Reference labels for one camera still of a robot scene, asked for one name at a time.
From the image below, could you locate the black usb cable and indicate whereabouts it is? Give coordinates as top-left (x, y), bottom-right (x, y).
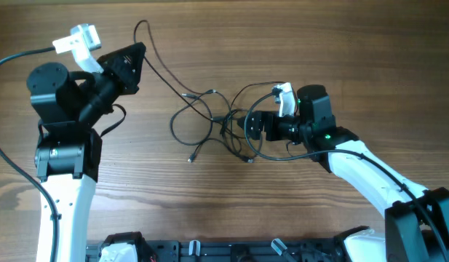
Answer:
top-left (132, 20), bottom-right (287, 164)

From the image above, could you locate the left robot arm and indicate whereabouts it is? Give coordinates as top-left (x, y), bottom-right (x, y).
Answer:
top-left (27, 42), bottom-right (146, 261)

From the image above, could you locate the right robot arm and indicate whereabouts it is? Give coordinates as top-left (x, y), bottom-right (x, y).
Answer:
top-left (237, 83), bottom-right (449, 261)

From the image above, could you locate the right camera black cable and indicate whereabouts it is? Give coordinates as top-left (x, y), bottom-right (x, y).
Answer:
top-left (243, 92), bottom-right (449, 262)

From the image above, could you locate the camera black cable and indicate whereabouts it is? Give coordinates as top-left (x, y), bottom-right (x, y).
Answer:
top-left (243, 92), bottom-right (449, 262)
top-left (0, 46), bottom-right (61, 262)

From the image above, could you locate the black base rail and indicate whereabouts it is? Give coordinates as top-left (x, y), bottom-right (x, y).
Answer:
top-left (85, 227), bottom-right (389, 262)

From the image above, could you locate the left camera black cable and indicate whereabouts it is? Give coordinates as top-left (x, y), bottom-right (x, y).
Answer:
top-left (0, 46), bottom-right (61, 262)

